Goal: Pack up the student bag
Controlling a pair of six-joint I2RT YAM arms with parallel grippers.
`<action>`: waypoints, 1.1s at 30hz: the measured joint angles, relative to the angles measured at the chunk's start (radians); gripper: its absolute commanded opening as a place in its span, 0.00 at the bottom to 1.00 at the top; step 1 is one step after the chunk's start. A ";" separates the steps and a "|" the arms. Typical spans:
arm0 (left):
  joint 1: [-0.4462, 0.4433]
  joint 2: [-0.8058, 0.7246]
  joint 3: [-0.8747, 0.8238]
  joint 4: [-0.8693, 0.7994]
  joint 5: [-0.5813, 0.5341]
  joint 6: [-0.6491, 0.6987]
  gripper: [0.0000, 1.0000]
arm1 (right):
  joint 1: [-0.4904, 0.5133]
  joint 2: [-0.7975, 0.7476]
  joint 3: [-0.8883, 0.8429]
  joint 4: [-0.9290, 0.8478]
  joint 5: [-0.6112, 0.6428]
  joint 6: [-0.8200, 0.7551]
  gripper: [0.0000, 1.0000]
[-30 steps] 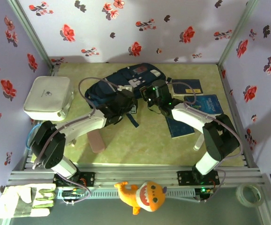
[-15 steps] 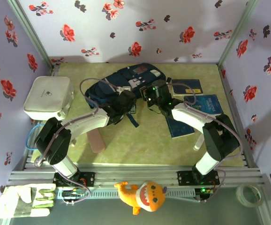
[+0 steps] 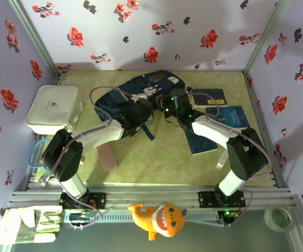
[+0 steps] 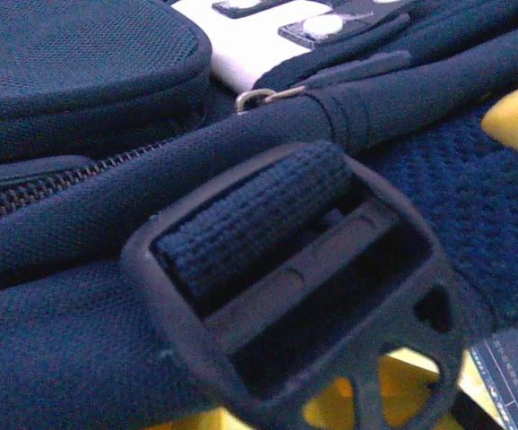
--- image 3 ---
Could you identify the pink pencil case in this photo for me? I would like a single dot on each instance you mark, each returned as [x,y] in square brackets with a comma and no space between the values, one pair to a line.
[108,158]

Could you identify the dark blue book yellow label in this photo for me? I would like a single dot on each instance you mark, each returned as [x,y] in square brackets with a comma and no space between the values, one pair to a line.
[201,144]
[209,97]

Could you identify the white plastic box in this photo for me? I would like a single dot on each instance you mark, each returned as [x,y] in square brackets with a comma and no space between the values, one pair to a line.
[52,105]

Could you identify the clear tape roll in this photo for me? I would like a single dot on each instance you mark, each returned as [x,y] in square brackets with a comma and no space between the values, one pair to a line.
[268,219]

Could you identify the navy blue backpack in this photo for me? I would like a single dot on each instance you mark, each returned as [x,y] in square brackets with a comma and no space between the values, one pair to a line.
[125,105]

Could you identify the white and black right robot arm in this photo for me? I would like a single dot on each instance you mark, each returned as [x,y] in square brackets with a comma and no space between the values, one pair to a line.
[211,128]

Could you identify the blue Little Prince book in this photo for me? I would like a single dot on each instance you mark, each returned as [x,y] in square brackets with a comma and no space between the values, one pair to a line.
[232,116]

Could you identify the grey metal frame post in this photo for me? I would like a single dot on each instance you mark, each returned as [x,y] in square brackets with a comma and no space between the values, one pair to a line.
[34,35]
[265,34]

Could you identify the white and green work glove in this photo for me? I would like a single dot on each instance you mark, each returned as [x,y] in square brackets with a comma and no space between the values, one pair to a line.
[23,225]

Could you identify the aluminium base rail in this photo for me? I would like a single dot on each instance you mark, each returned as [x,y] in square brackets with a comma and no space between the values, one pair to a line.
[151,197]

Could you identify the orange shark plush toy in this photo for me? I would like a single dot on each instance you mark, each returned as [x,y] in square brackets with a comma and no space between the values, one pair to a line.
[164,218]

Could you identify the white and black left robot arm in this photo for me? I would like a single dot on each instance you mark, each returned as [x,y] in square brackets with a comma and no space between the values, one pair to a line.
[99,134]

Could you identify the blue stethoscope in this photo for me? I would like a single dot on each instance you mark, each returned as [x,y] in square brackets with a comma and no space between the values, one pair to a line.
[42,181]

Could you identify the small controller board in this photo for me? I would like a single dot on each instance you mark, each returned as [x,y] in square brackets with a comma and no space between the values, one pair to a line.
[228,215]
[80,216]

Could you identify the white tube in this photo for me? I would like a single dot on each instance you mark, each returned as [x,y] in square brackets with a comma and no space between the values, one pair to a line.
[221,162]

